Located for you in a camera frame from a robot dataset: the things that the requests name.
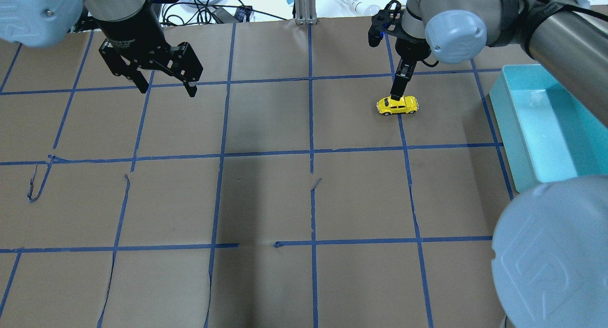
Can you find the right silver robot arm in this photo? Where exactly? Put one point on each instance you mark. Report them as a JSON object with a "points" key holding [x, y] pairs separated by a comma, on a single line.
{"points": [[550, 243]]}

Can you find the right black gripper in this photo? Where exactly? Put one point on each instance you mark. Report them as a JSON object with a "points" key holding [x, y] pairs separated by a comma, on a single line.
{"points": [[410, 48]]}

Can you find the black power adapter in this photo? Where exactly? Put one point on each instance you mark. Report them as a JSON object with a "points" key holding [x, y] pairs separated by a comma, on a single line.
{"points": [[241, 14]]}

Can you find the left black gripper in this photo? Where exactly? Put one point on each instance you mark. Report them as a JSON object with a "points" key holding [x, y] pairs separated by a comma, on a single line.
{"points": [[134, 32]]}

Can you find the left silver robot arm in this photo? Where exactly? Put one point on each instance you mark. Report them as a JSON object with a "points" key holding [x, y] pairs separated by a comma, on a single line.
{"points": [[44, 23]]}

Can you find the aluminium frame post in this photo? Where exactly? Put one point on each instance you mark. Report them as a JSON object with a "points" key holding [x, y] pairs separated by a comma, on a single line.
{"points": [[305, 12]]}

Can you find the yellow beetle toy car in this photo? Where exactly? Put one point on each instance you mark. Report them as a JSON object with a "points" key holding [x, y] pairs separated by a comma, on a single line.
{"points": [[405, 104]]}

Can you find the light blue plastic bin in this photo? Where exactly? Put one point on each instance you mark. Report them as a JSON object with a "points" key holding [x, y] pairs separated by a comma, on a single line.
{"points": [[548, 135]]}

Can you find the white light bulb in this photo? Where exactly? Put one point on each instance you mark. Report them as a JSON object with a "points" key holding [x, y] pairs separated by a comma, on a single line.
{"points": [[362, 8]]}

